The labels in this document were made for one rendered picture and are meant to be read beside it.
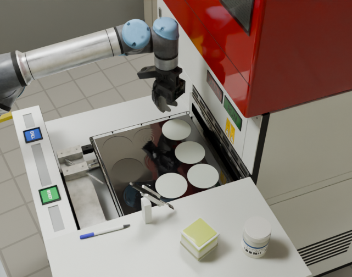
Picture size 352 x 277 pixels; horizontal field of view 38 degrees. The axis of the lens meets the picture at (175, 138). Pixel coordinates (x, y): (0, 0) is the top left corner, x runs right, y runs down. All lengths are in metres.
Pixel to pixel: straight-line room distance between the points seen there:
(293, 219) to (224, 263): 0.57
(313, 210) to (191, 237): 0.69
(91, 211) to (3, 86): 0.47
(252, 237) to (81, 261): 0.45
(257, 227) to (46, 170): 0.67
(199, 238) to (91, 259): 0.29
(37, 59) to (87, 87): 1.99
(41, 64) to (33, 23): 2.00
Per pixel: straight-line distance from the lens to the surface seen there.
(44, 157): 1.66
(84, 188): 1.65
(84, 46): 1.39
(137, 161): 1.68
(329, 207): 1.97
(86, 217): 1.58
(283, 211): 1.82
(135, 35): 1.37
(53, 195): 1.54
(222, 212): 1.48
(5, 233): 2.71
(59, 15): 3.42
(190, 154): 1.70
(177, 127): 1.78
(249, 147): 1.51
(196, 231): 1.35
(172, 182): 1.62
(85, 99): 3.28
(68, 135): 1.90
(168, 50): 1.55
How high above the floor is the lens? 2.16
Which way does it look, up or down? 46 degrees down
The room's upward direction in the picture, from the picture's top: 1 degrees clockwise
